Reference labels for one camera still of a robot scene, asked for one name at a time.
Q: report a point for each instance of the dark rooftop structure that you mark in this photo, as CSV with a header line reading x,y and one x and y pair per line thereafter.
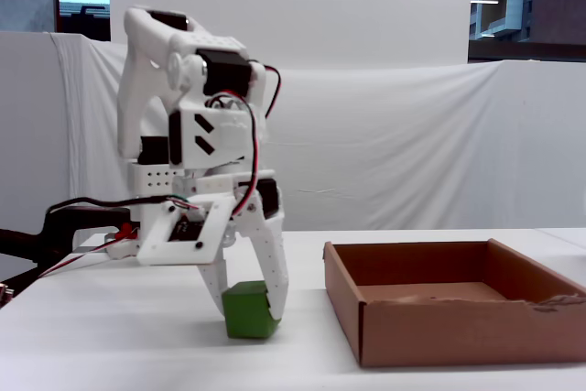
x,y
84,22

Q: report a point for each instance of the brown cardboard box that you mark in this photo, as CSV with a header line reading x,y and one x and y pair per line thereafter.
x,y
458,331

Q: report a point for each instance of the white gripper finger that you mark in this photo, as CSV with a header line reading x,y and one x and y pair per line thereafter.
x,y
213,281

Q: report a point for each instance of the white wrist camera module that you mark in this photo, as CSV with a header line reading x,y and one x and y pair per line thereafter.
x,y
155,249

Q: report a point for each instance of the green cube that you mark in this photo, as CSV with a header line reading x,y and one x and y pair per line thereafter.
x,y
245,313

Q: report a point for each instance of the white backdrop board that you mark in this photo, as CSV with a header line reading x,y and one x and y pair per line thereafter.
x,y
297,6

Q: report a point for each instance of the white cloth backdrop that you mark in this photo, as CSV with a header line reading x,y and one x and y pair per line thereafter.
x,y
389,148

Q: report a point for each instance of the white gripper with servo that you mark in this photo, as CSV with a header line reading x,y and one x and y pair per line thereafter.
x,y
265,232

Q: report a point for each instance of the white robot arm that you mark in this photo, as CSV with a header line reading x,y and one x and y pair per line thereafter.
x,y
137,89

